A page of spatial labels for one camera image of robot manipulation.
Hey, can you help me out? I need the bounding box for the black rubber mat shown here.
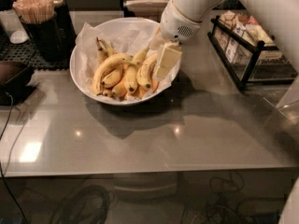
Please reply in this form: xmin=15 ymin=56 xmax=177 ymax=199
xmin=0 ymin=34 xmax=69 ymax=71

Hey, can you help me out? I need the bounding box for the orange fruit right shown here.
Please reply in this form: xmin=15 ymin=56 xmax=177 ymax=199
xmin=134 ymin=78 xmax=159 ymax=99

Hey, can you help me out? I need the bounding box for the large curved yellow banana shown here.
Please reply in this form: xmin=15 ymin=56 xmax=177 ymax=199
xmin=92 ymin=53 xmax=134 ymax=95

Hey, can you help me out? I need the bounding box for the white lidded jar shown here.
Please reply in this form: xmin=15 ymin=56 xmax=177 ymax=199
xmin=0 ymin=0 xmax=29 ymax=44

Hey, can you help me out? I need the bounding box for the black cup of stirrers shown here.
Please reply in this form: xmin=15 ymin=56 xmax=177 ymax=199
xmin=13 ymin=0 xmax=66 ymax=62

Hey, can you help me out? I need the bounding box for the dark bottle with cork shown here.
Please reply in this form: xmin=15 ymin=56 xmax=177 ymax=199
xmin=53 ymin=0 xmax=76 ymax=49

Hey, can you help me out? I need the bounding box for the long yellow banana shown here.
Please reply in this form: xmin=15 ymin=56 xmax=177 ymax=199
xmin=136 ymin=53 xmax=158 ymax=91

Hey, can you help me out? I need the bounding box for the small yellow banana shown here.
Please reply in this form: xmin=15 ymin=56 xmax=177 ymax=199
xmin=103 ymin=78 xmax=127 ymax=98
xmin=102 ymin=66 xmax=123 ymax=88

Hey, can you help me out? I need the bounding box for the white paper bowl liner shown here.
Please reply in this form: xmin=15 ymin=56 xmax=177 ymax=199
xmin=75 ymin=17 xmax=181 ymax=103

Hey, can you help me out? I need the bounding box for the small inner yellow banana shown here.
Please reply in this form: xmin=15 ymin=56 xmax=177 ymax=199
xmin=102 ymin=66 xmax=123 ymax=88

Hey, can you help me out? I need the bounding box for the bottom small yellow banana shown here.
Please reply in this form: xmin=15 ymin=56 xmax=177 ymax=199
xmin=103 ymin=78 xmax=127 ymax=98

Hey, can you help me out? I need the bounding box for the black cable left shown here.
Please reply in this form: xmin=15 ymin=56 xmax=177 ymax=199
xmin=0 ymin=91 xmax=29 ymax=224

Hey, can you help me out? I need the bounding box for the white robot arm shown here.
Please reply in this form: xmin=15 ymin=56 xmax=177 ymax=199
xmin=161 ymin=0 xmax=299 ymax=224

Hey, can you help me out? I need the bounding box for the black device at left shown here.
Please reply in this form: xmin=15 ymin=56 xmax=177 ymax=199
xmin=0 ymin=61 xmax=34 ymax=105

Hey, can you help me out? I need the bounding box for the black napkin holder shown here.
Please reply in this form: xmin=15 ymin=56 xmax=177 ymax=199
xmin=119 ymin=0 xmax=176 ymax=22

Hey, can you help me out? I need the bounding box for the black wire condiment rack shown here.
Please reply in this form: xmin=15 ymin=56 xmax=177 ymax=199
xmin=207 ymin=11 xmax=298 ymax=91

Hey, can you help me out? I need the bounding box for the white round bowl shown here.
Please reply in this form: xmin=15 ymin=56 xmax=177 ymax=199
xmin=69 ymin=17 xmax=182 ymax=106

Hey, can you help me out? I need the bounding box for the left back yellow banana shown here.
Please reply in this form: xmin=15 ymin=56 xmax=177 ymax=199
xmin=95 ymin=37 xmax=117 ymax=64

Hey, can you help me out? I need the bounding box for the middle yellow banana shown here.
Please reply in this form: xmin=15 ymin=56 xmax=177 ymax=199
xmin=124 ymin=47 xmax=150 ymax=94

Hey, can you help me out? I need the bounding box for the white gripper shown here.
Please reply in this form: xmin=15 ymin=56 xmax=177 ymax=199
xmin=149 ymin=0 xmax=201 ymax=81

